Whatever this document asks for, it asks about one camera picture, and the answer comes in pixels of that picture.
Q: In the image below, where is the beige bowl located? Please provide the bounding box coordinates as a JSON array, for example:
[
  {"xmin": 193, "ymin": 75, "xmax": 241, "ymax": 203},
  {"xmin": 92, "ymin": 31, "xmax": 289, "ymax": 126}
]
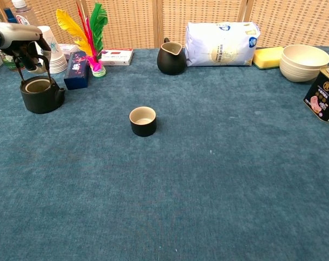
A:
[
  {"xmin": 279, "ymin": 58, "xmax": 329, "ymax": 83},
  {"xmin": 281, "ymin": 44, "xmax": 329, "ymax": 72}
]

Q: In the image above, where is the colourful feather shuttlecock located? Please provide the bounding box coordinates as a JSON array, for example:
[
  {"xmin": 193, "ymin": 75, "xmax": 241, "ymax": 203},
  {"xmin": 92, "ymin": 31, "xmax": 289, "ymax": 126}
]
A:
[{"xmin": 55, "ymin": 2, "xmax": 108, "ymax": 79}]

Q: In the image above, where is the black cast iron teapot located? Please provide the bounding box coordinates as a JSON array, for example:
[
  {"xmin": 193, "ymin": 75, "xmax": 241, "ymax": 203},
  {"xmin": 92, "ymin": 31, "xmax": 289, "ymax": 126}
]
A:
[{"xmin": 14, "ymin": 53, "xmax": 66, "ymax": 114}]

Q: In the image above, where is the wicker folding screen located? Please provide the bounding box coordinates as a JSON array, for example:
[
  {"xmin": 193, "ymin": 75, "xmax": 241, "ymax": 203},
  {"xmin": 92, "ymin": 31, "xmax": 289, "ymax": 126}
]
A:
[{"xmin": 0, "ymin": 0, "xmax": 329, "ymax": 50}]

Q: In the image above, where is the dark blue carton box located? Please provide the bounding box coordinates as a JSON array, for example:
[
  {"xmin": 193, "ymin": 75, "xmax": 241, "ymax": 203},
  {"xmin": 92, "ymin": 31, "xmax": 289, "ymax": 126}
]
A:
[{"xmin": 64, "ymin": 51, "xmax": 90, "ymax": 91}]

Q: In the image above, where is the black ceramic pitcher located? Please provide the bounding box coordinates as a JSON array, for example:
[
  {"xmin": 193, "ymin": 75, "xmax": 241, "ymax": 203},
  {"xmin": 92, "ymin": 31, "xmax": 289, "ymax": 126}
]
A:
[{"xmin": 157, "ymin": 37, "xmax": 187, "ymax": 76}]

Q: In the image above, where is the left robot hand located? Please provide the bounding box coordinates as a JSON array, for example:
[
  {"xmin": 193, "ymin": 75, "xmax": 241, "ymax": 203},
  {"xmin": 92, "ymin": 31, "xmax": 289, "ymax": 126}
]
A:
[{"xmin": 0, "ymin": 21, "xmax": 52, "ymax": 74}]

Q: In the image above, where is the white tissue pack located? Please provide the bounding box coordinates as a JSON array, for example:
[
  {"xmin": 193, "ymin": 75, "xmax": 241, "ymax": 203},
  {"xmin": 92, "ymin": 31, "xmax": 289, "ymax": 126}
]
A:
[{"xmin": 184, "ymin": 21, "xmax": 262, "ymax": 67}]

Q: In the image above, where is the red and white box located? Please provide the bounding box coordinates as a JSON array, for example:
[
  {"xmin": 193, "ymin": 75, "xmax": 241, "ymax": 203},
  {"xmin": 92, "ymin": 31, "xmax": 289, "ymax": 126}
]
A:
[{"xmin": 100, "ymin": 48, "xmax": 134, "ymax": 66}]

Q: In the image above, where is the blue bottle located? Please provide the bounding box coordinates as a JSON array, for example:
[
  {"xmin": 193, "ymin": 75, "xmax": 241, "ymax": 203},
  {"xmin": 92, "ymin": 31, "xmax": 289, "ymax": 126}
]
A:
[{"xmin": 3, "ymin": 8, "xmax": 18, "ymax": 24}]

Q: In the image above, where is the clear water bottle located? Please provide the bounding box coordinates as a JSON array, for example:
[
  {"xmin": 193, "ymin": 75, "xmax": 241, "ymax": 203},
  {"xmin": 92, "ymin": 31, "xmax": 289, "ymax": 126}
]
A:
[{"xmin": 11, "ymin": 0, "xmax": 39, "ymax": 27}]

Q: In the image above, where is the white paper cup stack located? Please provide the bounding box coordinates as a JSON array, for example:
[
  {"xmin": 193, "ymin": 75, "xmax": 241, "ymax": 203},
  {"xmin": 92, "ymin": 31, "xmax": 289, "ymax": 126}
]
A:
[{"xmin": 35, "ymin": 26, "xmax": 69, "ymax": 74}]

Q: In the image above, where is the black luncheon meat can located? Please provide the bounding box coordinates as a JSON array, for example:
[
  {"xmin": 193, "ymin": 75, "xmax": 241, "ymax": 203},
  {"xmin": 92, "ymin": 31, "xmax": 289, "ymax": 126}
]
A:
[{"xmin": 303, "ymin": 65, "xmax": 329, "ymax": 123}]

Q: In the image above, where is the green tea bottle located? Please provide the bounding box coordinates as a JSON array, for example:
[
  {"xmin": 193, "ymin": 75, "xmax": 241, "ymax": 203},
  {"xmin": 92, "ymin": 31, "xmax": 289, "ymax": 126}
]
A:
[{"xmin": 0, "ymin": 7, "xmax": 26, "ymax": 72}]

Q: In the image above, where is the blue tablecloth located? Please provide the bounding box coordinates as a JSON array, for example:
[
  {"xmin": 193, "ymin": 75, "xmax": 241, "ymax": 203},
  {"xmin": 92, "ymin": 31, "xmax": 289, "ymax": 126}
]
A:
[{"xmin": 0, "ymin": 46, "xmax": 329, "ymax": 261}]

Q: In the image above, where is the black teacup beige inside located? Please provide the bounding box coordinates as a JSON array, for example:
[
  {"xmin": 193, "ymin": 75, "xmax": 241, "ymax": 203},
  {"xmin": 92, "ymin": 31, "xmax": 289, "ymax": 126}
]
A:
[{"xmin": 129, "ymin": 106, "xmax": 157, "ymax": 138}]

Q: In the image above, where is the yellow sponge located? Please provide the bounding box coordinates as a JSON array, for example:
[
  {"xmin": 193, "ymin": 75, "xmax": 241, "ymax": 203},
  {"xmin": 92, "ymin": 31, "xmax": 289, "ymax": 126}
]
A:
[{"xmin": 252, "ymin": 46, "xmax": 284, "ymax": 71}]

